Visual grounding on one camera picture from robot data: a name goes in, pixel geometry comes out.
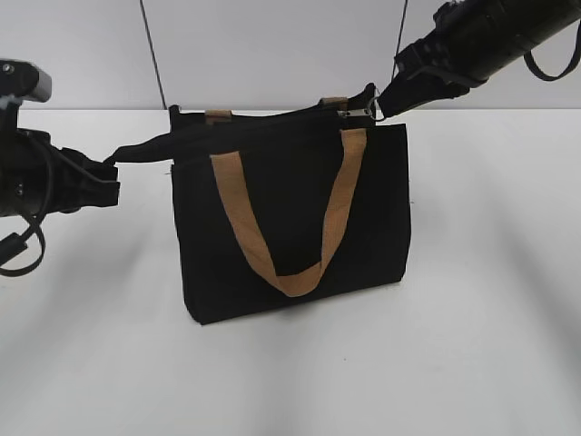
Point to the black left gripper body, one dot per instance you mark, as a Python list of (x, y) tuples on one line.
[(82, 182)]

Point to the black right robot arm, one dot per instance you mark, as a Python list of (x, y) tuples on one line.
[(470, 42)]

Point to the tan bag handle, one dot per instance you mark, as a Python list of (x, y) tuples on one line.
[(224, 116), (289, 209)]

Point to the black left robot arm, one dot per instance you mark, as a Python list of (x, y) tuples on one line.
[(45, 178)]

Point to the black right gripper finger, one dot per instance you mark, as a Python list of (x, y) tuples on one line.
[(405, 94)]

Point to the tan rear bag handle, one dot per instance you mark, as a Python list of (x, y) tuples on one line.
[(224, 116)]

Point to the tan front bag handle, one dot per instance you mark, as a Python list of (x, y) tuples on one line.
[(289, 209)]

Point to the black canvas tote bag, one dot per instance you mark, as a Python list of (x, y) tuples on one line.
[(217, 282)]

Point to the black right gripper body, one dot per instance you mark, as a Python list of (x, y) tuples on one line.
[(425, 65)]

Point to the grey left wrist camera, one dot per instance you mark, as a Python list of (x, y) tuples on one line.
[(25, 80)]

